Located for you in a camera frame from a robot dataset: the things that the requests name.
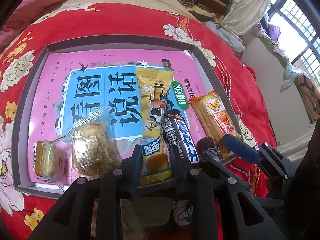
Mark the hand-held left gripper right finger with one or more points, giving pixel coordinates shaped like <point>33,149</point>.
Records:
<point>176,162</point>

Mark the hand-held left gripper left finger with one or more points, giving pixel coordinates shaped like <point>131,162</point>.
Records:
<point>136,165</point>

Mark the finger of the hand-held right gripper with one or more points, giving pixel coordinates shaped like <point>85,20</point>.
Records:
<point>240,147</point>

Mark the dark chocolate bar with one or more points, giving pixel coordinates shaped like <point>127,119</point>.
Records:
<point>180,140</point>

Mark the black snack packet green ends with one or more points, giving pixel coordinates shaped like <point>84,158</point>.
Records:
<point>207,147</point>

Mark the yellow snack packet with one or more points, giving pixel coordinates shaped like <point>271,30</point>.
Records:
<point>152,110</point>

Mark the small tan biscuit packet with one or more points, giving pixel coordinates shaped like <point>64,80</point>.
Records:
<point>45,157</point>

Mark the dark brown cardboard box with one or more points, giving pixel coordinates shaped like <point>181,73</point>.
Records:
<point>112,42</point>

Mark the orange biscuit stick packet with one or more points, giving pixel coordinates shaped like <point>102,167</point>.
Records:
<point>212,115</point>

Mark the round pastry in clear wrap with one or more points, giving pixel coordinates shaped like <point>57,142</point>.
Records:
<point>92,147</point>

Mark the person's dark clothing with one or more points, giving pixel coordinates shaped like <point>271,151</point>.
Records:
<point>310,180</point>

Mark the orange black patterned cloth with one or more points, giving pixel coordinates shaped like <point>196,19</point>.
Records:
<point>307,95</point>

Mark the green cloth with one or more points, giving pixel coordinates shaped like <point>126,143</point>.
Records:
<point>275,47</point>

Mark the white crumpled cloth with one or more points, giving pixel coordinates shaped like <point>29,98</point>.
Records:
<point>230,40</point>

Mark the purple cloth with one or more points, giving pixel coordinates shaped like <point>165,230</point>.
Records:
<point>275,31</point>

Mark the pink and blue book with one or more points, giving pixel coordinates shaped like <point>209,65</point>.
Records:
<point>57,62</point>

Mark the white curtain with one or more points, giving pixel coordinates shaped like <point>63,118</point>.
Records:
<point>250,10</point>

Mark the barred window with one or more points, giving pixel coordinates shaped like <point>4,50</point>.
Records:
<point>300,17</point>

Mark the red floral blanket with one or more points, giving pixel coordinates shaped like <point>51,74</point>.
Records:
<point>125,17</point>

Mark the pile of folded clothes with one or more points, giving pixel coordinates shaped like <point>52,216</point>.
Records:
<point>200,0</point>

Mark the pink quilt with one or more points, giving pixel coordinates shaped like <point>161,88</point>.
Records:
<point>37,0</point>

